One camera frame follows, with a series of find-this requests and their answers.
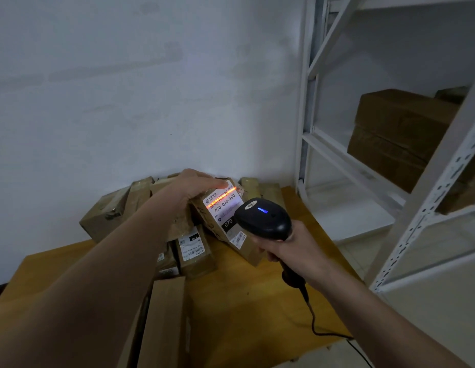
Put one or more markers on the person's right hand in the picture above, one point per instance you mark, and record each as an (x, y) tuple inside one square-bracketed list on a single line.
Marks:
[(306, 256)]

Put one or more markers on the white labelled cardboard parcel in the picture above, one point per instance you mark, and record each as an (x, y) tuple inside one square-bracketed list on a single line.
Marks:
[(226, 222)]

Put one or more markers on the long flat cardboard carton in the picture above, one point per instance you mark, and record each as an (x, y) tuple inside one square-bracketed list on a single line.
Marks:
[(164, 325)]

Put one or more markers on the person's left hand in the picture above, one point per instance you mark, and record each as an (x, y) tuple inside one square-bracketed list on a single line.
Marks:
[(185, 185)]

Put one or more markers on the black barcode scanner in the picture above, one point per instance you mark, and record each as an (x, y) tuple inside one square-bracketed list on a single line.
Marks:
[(265, 218)]

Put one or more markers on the person's right forearm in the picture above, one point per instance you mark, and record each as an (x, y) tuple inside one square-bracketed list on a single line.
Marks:
[(387, 329)]

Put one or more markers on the person's left forearm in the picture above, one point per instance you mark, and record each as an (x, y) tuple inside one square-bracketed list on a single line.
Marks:
[(95, 287)]

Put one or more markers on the white metal shelf rack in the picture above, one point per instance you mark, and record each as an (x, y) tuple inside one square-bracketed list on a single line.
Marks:
[(425, 195)]

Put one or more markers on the large brown cardboard box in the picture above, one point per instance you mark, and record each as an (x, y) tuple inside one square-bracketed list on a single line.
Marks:
[(390, 160), (406, 118)]

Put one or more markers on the person's right thumb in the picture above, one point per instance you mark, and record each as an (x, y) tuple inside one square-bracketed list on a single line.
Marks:
[(293, 230)]

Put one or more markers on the pile of brown cardboard parcels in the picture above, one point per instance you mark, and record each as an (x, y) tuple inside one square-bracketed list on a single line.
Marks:
[(118, 210)]

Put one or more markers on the person's left thumb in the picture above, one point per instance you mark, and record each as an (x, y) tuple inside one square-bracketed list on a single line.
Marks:
[(214, 185)]

